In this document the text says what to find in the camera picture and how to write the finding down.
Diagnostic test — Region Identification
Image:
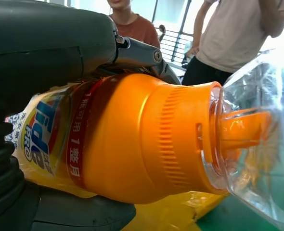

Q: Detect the orange detergent bottle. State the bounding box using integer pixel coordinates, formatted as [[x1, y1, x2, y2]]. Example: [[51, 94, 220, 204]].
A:
[[4, 47, 284, 231]]

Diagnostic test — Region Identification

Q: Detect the person in red shirt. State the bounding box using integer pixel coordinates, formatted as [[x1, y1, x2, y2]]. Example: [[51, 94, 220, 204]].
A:
[[106, 0, 161, 50]]

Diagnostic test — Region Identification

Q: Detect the metal railing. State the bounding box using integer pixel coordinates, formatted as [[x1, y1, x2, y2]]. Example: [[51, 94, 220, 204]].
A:
[[156, 24, 197, 78]]

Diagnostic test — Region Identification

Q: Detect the yellow plastic-wrapped package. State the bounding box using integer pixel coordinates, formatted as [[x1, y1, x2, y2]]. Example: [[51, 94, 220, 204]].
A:
[[122, 191, 230, 231]]

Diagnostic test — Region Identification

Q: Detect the person in pale shirt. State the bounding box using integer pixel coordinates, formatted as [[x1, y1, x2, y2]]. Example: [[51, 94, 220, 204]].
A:
[[181, 0, 284, 87]]

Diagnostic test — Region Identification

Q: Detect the green table mat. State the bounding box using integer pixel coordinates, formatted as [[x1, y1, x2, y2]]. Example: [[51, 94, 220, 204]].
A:
[[196, 193, 281, 231]]

